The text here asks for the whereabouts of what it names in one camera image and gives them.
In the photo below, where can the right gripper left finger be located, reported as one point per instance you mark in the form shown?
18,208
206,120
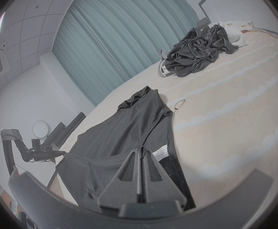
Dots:
127,175

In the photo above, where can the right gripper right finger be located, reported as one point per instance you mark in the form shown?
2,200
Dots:
158,178

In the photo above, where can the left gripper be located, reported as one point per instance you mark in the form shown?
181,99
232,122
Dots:
47,153

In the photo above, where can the pile of clothes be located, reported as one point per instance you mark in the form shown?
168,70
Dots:
196,51

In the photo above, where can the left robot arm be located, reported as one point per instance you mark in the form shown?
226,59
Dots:
7,149

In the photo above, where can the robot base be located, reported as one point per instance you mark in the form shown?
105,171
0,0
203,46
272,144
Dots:
26,219

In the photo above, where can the bed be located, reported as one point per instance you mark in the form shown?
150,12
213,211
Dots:
224,116

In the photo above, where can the round white framed mirror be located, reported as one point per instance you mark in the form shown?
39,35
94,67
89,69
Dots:
40,129

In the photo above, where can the blue-green curtain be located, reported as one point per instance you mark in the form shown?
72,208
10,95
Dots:
141,27
86,68

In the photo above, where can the grey bedside table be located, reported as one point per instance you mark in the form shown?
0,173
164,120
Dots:
202,23

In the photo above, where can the white printed pillow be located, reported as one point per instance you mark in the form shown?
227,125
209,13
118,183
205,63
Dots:
234,24

